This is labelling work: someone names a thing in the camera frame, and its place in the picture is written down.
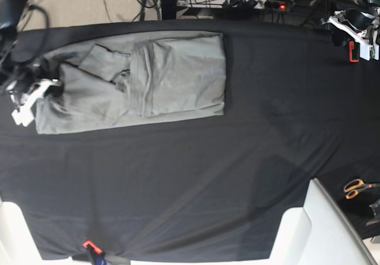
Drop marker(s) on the white chair left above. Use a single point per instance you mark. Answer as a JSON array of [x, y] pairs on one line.
[[17, 244]]

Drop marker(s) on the black tool right edge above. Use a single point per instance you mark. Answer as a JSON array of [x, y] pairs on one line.
[[376, 214]]

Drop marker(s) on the white chair right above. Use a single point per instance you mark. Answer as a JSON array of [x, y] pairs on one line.
[[318, 233]]

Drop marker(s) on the black table cloth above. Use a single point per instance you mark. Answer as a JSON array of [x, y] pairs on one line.
[[211, 189]]

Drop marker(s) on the red blue clamp bottom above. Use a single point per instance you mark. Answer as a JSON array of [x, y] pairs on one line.
[[95, 255]]

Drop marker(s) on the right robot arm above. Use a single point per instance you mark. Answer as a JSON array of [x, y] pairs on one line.
[[12, 12]]

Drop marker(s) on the orange handled scissors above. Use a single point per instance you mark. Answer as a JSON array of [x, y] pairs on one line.
[[357, 186]]

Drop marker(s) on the white power strip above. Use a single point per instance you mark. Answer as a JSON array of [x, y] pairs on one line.
[[271, 5]]

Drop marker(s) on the white chair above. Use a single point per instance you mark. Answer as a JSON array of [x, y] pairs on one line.
[[318, 233], [17, 244]]

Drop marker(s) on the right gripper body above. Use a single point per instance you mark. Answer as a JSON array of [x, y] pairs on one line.
[[25, 87]]

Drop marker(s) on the grey T-shirt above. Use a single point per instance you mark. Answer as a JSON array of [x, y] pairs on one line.
[[135, 79]]

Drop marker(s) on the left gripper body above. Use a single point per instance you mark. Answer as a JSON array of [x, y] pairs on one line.
[[362, 26]]

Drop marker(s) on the red black clamp right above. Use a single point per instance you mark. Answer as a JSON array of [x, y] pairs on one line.
[[354, 51]]

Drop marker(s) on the black metal stand pole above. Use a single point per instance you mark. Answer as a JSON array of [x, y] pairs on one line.
[[168, 9]]

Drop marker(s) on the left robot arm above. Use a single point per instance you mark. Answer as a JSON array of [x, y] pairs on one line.
[[360, 4]]

